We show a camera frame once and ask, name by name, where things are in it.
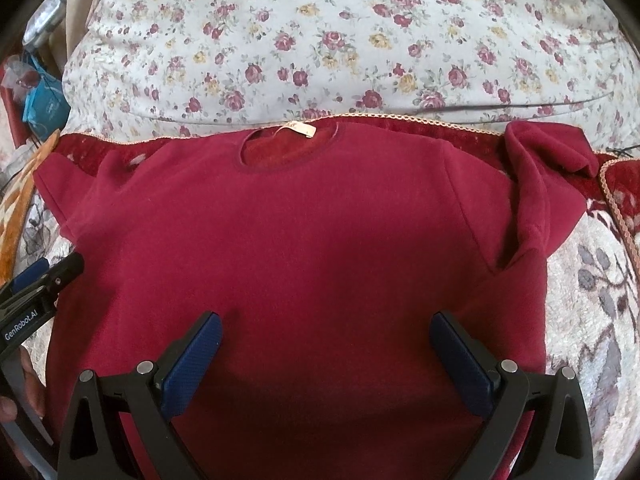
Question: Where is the floral white duvet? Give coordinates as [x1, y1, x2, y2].
[63, 0, 639, 148]

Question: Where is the red fleece shirt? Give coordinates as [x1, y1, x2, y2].
[35, 119, 599, 479]

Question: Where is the person's left hand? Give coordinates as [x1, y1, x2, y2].
[0, 346, 48, 426]

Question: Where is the silver grey device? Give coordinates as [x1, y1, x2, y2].
[22, 0, 67, 52]

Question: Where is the orange patterned blanket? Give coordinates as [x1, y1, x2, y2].
[1, 130, 60, 285]

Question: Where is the red white plush blanket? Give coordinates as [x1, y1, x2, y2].
[13, 134, 639, 479]

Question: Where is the blue plastic bag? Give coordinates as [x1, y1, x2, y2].
[22, 52, 70, 142]

